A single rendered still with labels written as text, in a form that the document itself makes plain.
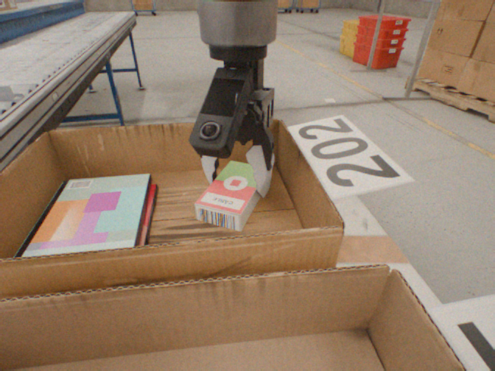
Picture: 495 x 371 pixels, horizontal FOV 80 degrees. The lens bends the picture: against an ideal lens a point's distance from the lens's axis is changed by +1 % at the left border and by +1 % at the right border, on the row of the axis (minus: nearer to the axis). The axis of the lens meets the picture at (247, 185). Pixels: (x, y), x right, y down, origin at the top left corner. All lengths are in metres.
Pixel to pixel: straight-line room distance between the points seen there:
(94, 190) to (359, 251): 0.39
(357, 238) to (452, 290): 1.12
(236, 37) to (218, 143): 0.11
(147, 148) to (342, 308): 0.39
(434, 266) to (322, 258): 1.29
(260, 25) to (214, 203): 0.22
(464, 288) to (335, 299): 1.30
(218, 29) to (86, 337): 0.32
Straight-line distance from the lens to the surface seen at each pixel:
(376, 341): 0.33
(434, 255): 1.65
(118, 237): 0.40
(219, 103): 0.35
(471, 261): 1.71
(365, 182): 0.35
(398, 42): 5.12
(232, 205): 0.41
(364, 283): 0.28
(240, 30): 0.35
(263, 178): 0.42
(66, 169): 0.59
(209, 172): 0.45
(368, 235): 0.45
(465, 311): 0.27
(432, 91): 3.89
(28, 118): 1.10
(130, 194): 0.47
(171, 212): 0.45
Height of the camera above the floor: 1.04
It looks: 34 degrees down
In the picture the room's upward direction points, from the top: straight up
